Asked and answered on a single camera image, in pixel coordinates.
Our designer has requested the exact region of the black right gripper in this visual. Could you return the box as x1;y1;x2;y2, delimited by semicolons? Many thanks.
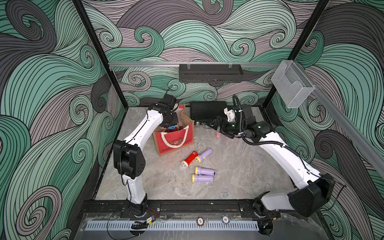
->
207;116;246;138

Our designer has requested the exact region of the red flashlight white head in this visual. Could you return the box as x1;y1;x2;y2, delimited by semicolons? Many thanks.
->
181;151;198;168

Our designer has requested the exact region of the purple flashlight row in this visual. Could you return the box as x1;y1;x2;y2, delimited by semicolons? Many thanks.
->
192;174;214;183
195;167;216;176

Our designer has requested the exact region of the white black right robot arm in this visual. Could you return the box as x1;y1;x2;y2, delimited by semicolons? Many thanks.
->
207;95;336;217

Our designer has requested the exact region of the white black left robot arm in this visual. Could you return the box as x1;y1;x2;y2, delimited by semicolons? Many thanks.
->
113;94;179;215

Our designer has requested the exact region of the red canvas tote bag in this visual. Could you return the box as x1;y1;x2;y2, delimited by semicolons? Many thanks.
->
152;105;195;156

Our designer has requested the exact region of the black hard carry case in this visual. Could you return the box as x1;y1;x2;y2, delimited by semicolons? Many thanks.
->
190;101;227;125

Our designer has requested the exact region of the black wall-mounted shelf tray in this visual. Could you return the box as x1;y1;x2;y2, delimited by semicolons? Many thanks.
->
179;63;244;83

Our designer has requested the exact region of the aluminium rail back wall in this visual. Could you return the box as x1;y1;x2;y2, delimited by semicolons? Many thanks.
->
108;61;280;68

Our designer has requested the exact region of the aluminium rail wall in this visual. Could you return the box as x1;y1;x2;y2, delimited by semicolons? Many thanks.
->
292;61;384;170
108;61;280;68

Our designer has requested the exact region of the clear plastic wall bin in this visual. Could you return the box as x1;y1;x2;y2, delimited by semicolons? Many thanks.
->
271;60;315;109

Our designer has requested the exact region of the black front mounting rail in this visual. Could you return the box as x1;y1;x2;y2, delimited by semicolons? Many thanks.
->
80;199;304;214

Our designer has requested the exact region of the white slotted cable duct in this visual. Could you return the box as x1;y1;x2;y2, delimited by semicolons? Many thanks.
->
85;220;259;231

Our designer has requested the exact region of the aluminium rail right wall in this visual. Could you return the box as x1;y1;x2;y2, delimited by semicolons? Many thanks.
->
292;61;384;170

